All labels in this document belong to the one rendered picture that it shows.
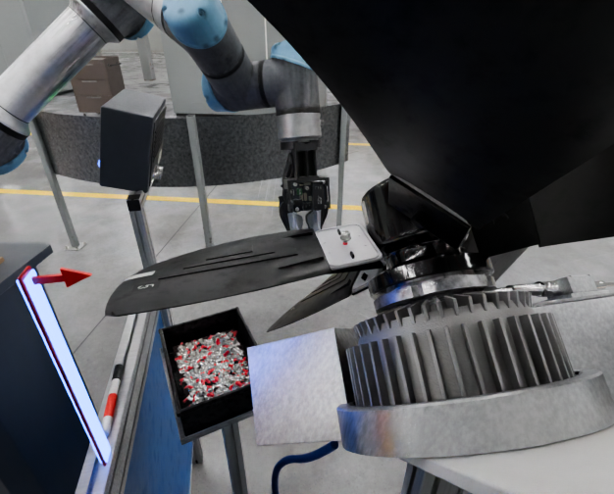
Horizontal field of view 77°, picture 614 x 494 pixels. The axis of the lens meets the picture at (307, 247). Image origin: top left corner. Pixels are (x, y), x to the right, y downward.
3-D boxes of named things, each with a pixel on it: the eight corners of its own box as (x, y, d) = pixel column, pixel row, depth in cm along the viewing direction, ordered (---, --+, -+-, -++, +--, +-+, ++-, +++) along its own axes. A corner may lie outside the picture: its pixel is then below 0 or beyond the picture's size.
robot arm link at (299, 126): (274, 118, 69) (318, 116, 70) (276, 145, 70) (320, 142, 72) (279, 114, 62) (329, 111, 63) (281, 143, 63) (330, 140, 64)
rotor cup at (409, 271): (522, 268, 44) (487, 168, 48) (425, 270, 37) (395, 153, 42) (434, 299, 56) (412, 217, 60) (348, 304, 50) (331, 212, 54)
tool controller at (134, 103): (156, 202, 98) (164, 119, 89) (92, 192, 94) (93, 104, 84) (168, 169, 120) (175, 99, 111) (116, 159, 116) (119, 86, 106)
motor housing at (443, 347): (499, 404, 54) (473, 312, 59) (659, 414, 33) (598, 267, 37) (340, 433, 51) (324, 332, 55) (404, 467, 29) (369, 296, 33)
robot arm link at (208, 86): (191, 41, 62) (256, 31, 60) (222, 85, 73) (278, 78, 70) (185, 83, 61) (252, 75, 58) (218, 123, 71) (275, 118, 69)
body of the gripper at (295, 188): (287, 217, 64) (281, 141, 62) (281, 210, 73) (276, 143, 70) (332, 212, 66) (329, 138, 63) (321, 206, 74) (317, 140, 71)
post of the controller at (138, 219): (155, 269, 101) (138, 198, 91) (143, 270, 101) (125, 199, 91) (157, 263, 104) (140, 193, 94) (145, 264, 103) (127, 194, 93)
